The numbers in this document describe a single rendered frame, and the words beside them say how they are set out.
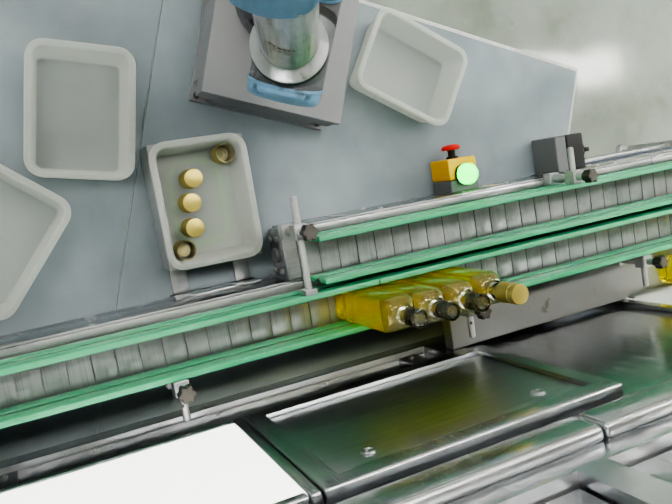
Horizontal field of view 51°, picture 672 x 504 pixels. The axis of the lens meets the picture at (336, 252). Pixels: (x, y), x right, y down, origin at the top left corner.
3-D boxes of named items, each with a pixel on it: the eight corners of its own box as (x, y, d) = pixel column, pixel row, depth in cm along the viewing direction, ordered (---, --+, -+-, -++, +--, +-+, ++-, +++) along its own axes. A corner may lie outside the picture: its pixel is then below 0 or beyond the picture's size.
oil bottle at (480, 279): (417, 297, 136) (482, 310, 117) (413, 269, 136) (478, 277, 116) (441, 291, 139) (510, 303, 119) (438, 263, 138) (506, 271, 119)
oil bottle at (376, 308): (337, 319, 130) (392, 336, 110) (332, 289, 129) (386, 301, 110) (364, 312, 132) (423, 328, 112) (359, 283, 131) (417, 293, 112)
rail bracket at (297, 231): (287, 292, 125) (313, 299, 114) (271, 199, 123) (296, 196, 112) (302, 288, 126) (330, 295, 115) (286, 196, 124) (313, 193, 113)
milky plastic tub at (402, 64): (424, 135, 152) (446, 130, 144) (335, 90, 143) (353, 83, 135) (448, 61, 154) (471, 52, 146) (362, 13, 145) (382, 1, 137)
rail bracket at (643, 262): (611, 284, 157) (660, 290, 145) (607, 254, 156) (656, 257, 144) (624, 281, 159) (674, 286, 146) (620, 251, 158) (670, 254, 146)
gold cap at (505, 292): (515, 293, 117) (533, 295, 113) (501, 307, 116) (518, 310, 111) (505, 276, 116) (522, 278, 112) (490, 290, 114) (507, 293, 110)
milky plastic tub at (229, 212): (162, 270, 129) (171, 273, 121) (138, 148, 126) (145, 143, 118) (251, 251, 136) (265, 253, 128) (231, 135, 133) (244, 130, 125)
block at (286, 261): (272, 279, 131) (285, 282, 125) (263, 229, 130) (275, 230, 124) (290, 275, 133) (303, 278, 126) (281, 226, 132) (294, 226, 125)
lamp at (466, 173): (456, 186, 146) (464, 185, 143) (453, 164, 145) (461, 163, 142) (474, 183, 147) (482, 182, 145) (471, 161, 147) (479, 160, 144)
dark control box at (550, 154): (533, 175, 163) (559, 172, 155) (529, 140, 162) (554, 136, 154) (561, 169, 166) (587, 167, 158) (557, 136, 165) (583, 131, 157)
